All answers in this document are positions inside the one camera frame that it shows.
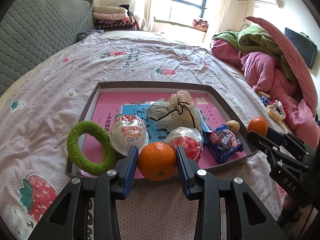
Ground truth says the person's right hand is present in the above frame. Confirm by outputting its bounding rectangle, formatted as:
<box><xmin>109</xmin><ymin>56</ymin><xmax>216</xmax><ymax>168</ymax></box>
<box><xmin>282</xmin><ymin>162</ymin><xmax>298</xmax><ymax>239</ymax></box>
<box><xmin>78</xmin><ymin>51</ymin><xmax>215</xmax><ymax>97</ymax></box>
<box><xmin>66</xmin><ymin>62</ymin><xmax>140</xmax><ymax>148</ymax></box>
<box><xmin>282</xmin><ymin>193</ymin><xmax>293</xmax><ymax>209</ymax></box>

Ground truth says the cream drawstring cloth pouch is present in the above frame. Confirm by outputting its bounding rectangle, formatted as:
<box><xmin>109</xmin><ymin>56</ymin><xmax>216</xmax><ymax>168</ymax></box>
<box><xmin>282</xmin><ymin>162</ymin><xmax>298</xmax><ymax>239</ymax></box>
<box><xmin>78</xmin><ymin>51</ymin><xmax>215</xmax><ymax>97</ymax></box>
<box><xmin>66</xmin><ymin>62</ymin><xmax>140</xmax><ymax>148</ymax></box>
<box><xmin>146</xmin><ymin>90</ymin><xmax>202</xmax><ymax>133</ymax></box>

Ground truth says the black wall television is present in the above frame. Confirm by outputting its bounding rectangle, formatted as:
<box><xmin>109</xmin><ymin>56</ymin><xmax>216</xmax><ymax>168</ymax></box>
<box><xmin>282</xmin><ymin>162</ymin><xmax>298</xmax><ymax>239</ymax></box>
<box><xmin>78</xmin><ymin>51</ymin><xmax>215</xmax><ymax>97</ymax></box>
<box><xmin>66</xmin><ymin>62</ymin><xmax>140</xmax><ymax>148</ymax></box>
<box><xmin>284</xmin><ymin>28</ymin><xmax>318</xmax><ymax>69</ymax></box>

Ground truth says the small orange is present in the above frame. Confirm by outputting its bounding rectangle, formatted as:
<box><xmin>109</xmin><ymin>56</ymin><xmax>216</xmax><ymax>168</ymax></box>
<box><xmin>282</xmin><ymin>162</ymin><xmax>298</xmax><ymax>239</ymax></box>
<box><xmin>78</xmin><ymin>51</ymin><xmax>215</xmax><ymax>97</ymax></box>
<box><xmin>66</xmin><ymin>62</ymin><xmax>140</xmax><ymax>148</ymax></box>
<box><xmin>247</xmin><ymin>116</ymin><xmax>268</xmax><ymax>137</ymax></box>

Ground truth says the blue cookie packet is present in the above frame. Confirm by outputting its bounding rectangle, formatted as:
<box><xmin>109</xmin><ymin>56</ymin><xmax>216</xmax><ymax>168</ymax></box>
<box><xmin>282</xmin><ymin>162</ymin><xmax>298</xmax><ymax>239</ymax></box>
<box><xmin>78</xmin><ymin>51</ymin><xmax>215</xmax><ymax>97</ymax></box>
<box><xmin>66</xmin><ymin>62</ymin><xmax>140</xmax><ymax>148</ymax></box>
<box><xmin>202</xmin><ymin>124</ymin><xmax>244</xmax><ymax>164</ymax></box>

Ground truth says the left cream curtain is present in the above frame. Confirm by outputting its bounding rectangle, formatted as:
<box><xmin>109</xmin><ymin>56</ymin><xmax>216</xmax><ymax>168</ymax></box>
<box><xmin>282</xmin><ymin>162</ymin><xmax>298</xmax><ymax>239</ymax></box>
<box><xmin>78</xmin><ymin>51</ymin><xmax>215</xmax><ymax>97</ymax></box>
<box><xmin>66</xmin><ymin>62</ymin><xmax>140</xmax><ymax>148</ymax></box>
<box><xmin>130</xmin><ymin>0</ymin><xmax>155</xmax><ymax>32</ymax></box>

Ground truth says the green blanket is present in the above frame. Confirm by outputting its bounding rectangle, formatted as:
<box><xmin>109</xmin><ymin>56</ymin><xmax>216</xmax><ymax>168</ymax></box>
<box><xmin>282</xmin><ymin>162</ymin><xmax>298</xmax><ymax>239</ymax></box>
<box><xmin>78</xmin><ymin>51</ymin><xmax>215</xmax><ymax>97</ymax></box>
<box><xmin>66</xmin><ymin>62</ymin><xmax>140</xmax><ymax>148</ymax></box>
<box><xmin>212</xmin><ymin>25</ymin><xmax>297</xmax><ymax>82</ymax></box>

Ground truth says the stack of folded blankets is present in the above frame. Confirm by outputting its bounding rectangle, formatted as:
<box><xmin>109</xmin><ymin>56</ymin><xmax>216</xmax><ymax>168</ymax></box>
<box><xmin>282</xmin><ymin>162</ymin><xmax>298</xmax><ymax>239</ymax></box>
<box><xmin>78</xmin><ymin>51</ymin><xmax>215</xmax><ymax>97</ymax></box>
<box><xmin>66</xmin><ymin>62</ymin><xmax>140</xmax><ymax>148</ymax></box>
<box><xmin>92</xmin><ymin>5</ymin><xmax>139</xmax><ymax>31</ymax></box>

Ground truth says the green knitted ring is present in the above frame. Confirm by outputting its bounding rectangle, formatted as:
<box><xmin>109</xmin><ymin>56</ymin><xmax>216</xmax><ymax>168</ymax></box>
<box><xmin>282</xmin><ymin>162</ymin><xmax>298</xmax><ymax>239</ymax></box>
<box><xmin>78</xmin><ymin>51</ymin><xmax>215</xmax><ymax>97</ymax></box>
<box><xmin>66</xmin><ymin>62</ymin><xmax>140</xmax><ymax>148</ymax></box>
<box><xmin>66</xmin><ymin>121</ymin><xmax>117</xmax><ymax>176</ymax></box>

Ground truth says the grey quilted headboard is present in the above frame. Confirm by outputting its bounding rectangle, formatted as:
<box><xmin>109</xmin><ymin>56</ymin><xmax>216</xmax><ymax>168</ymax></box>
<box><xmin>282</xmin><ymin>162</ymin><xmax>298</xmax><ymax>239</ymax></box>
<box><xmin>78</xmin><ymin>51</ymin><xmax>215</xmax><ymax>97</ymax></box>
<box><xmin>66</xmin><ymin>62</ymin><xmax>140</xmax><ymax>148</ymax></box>
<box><xmin>1</xmin><ymin>0</ymin><xmax>94</xmax><ymax>94</ymax></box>

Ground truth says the right cream curtain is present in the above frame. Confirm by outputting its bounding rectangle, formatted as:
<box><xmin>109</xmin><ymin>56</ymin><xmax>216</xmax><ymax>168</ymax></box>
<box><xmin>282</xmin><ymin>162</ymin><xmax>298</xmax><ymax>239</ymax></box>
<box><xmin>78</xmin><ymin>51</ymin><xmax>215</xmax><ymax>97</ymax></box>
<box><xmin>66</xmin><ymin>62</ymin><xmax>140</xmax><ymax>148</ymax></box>
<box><xmin>203</xmin><ymin>0</ymin><xmax>231</xmax><ymax>47</ymax></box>

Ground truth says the cream curtain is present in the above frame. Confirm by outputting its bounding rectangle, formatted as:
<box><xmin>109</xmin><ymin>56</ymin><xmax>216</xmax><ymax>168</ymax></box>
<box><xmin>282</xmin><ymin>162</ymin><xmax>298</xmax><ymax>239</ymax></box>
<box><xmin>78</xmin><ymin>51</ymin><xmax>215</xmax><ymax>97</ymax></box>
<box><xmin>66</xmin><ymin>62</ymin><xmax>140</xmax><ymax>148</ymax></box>
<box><xmin>203</xmin><ymin>0</ymin><xmax>231</xmax><ymax>47</ymax></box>
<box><xmin>130</xmin><ymin>0</ymin><xmax>155</xmax><ymax>32</ymax></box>

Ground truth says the white toy egg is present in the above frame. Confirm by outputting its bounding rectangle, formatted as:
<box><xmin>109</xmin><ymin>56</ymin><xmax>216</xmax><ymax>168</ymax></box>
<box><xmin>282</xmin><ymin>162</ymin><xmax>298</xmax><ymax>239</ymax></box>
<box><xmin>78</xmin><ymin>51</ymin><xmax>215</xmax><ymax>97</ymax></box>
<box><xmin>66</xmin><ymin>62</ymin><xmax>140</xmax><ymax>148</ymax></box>
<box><xmin>109</xmin><ymin>115</ymin><xmax>149</xmax><ymax>156</ymax></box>

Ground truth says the walnut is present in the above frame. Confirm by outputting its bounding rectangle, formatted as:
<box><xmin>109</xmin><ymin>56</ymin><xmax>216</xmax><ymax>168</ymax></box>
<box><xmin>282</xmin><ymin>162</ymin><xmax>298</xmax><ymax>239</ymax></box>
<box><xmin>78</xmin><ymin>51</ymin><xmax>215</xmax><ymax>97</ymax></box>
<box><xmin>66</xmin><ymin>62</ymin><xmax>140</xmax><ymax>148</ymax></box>
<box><xmin>226</xmin><ymin>120</ymin><xmax>240</xmax><ymax>133</ymax></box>

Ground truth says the pink quilted pillow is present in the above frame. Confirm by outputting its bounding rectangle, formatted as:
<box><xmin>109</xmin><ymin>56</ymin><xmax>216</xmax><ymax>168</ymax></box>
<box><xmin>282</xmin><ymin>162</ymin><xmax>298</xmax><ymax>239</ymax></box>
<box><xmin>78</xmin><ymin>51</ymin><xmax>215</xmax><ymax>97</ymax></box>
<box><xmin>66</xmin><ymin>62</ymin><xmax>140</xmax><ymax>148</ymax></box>
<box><xmin>245</xmin><ymin>16</ymin><xmax>318</xmax><ymax>116</ymax></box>

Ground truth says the window with dark frame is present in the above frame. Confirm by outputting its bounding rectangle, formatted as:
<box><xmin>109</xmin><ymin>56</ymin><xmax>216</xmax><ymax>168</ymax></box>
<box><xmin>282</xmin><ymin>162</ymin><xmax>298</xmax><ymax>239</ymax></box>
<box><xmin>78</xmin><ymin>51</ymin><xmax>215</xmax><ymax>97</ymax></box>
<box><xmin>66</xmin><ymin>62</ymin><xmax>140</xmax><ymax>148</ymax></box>
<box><xmin>154</xmin><ymin>0</ymin><xmax>207</xmax><ymax>26</ymax></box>

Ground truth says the red toy egg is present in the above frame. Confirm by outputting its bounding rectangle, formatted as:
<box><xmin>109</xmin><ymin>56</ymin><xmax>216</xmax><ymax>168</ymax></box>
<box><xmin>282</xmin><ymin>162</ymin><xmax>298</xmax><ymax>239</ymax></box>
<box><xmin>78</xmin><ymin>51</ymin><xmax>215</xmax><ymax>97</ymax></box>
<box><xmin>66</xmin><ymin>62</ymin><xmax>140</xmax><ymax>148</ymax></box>
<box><xmin>163</xmin><ymin>127</ymin><xmax>203</xmax><ymax>163</ymax></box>

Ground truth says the pink crumpled duvet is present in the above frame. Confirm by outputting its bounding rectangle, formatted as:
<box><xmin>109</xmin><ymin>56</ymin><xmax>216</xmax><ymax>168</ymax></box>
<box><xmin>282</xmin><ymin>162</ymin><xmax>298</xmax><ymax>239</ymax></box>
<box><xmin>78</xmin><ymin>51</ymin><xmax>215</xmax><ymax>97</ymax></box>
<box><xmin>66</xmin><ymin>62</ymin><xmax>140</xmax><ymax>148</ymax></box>
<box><xmin>212</xmin><ymin>40</ymin><xmax>319</xmax><ymax>148</ymax></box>

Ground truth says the dark shallow cardboard box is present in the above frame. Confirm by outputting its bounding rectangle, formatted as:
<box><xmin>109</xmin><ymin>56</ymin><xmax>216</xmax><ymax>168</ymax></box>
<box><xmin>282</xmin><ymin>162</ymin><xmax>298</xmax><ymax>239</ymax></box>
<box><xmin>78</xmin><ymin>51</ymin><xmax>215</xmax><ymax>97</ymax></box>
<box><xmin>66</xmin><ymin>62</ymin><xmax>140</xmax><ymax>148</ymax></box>
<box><xmin>64</xmin><ymin>81</ymin><xmax>259</xmax><ymax>184</ymax></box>

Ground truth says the large orange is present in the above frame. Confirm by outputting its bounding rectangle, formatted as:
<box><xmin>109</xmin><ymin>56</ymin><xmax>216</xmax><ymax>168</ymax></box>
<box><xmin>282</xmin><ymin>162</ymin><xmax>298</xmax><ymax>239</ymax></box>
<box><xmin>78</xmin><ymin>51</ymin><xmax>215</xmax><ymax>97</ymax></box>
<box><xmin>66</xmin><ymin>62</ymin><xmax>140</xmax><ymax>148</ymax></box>
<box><xmin>137</xmin><ymin>141</ymin><xmax>177</xmax><ymax>181</ymax></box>

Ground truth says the snack packets pile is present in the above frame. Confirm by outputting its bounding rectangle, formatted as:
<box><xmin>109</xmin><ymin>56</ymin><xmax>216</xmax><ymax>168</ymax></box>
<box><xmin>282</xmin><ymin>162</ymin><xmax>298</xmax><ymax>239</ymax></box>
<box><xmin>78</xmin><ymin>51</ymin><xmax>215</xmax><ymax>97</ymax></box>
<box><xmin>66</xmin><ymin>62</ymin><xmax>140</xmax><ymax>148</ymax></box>
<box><xmin>257</xmin><ymin>91</ymin><xmax>286</xmax><ymax>125</ymax></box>

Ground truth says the orange patterned bag on sill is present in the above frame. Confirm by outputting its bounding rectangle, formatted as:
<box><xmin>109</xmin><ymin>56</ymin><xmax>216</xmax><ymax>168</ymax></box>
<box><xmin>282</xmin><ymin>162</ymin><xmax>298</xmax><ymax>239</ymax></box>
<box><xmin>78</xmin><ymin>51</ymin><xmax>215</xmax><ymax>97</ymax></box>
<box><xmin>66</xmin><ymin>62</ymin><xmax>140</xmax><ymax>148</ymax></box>
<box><xmin>193</xmin><ymin>19</ymin><xmax>209</xmax><ymax>31</ymax></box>

